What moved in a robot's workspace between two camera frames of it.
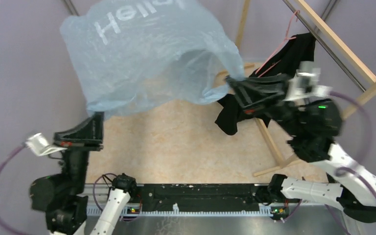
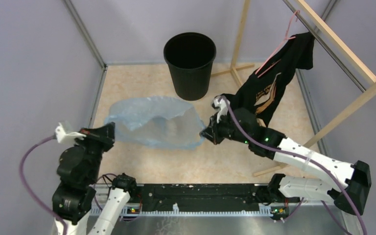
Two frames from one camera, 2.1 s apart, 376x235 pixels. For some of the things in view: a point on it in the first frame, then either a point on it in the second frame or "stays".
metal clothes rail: [320, 40] stays
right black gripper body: [278, 110] to [225, 129]
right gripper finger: [252, 88] to [207, 133]
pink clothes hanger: [286, 38] stays
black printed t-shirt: [299, 48] stays
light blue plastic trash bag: [130, 52] to [155, 123]
